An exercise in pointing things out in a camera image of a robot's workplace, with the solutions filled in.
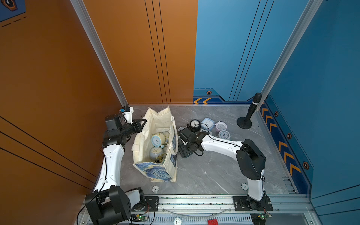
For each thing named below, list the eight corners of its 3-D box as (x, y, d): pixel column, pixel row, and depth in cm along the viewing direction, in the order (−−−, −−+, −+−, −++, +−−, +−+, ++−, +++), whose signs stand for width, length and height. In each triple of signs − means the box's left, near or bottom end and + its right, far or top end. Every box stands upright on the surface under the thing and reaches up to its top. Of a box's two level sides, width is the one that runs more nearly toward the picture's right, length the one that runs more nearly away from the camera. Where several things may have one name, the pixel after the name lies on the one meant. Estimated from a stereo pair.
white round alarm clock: (217, 140, 100) (219, 136, 97) (218, 132, 105) (220, 129, 101) (228, 142, 99) (229, 139, 96) (228, 134, 103) (230, 131, 100)
